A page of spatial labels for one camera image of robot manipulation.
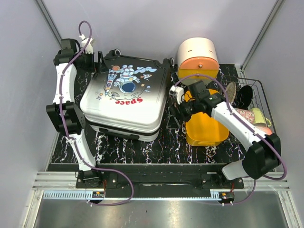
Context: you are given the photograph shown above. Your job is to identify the purple cable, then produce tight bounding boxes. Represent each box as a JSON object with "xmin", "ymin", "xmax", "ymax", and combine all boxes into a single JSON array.
[
  {"xmin": 174, "ymin": 73, "xmax": 288, "ymax": 205},
  {"xmin": 58, "ymin": 20, "xmax": 135, "ymax": 207}
]

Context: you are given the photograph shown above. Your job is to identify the white orange drawer cabinet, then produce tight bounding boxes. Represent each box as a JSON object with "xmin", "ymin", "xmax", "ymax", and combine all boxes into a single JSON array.
[{"xmin": 177, "ymin": 37, "xmax": 219, "ymax": 86}]

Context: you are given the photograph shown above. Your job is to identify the black wire dish rack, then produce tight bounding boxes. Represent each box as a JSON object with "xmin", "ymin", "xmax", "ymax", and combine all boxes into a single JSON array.
[{"xmin": 218, "ymin": 75, "xmax": 276, "ymax": 133}]

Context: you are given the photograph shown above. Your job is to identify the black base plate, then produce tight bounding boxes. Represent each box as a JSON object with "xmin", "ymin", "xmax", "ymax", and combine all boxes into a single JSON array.
[{"xmin": 47, "ymin": 163, "xmax": 245, "ymax": 199}]

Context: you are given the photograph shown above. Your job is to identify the plain pink mug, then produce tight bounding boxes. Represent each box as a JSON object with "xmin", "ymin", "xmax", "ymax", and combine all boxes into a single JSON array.
[{"xmin": 256, "ymin": 126, "xmax": 272, "ymax": 135}]

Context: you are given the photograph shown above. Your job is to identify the speckled brown plate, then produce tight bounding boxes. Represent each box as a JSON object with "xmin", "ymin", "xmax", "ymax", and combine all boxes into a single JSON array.
[{"xmin": 226, "ymin": 82, "xmax": 237, "ymax": 104}]

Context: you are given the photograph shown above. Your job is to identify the yellow green mug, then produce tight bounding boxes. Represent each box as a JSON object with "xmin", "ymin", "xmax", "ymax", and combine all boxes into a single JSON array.
[{"xmin": 250, "ymin": 108, "xmax": 272, "ymax": 127}]

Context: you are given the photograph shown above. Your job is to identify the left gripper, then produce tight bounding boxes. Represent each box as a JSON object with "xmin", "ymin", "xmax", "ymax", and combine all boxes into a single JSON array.
[{"xmin": 77, "ymin": 50, "xmax": 108, "ymax": 73}]

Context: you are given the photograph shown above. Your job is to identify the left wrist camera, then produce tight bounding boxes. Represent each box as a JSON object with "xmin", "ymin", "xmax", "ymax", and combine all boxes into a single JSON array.
[{"xmin": 79, "ymin": 34, "xmax": 95, "ymax": 54}]

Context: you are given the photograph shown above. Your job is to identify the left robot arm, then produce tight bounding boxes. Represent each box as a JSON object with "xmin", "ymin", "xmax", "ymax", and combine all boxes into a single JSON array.
[{"xmin": 46, "ymin": 38, "xmax": 103, "ymax": 188}]

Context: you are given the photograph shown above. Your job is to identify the black marble mat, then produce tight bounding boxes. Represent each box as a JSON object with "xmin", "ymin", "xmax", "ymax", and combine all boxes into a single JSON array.
[{"xmin": 50, "ymin": 64, "xmax": 261, "ymax": 165}]

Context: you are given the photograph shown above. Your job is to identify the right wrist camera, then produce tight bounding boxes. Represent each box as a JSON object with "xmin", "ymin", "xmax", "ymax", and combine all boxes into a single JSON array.
[{"xmin": 169, "ymin": 85, "xmax": 184, "ymax": 105}]

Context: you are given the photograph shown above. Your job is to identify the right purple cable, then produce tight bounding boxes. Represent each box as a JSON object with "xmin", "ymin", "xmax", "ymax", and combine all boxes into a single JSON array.
[{"xmin": 174, "ymin": 73, "xmax": 288, "ymax": 205}]

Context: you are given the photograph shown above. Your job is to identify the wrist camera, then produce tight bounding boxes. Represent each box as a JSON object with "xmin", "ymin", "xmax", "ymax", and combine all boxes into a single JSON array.
[
  {"xmin": 169, "ymin": 85, "xmax": 184, "ymax": 105},
  {"xmin": 79, "ymin": 34, "xmax": 95, "ymax": 54}
]

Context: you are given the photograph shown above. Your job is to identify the pink patterned mug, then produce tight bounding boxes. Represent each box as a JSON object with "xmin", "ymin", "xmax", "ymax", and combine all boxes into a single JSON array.
[{"xmin": 235, "ymin": 108, "xmax": 255, "ymax": 124}]

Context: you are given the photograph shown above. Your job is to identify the white black space suitcase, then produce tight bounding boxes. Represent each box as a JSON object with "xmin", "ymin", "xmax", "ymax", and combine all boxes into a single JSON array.
[{"xmin": 80, "ymin": 49, "xmax": 175, "ymax": 142}]

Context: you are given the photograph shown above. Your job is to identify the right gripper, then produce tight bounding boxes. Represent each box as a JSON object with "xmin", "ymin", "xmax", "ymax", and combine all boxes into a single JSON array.
[{"xmin": 166, "ymin": 97, "xmax": 199, "ymax": 130}]

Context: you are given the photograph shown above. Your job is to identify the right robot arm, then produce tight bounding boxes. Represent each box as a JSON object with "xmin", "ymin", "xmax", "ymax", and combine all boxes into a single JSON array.
[{"xmin": 168, "ymin": 81, "xmax": 283, "ymax": 188}]

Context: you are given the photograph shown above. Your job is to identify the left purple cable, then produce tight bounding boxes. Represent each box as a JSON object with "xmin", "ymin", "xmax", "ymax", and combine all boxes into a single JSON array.
[{"xmin": 58, "ymin": 20, "xmax": 135, "ymax": 207}]

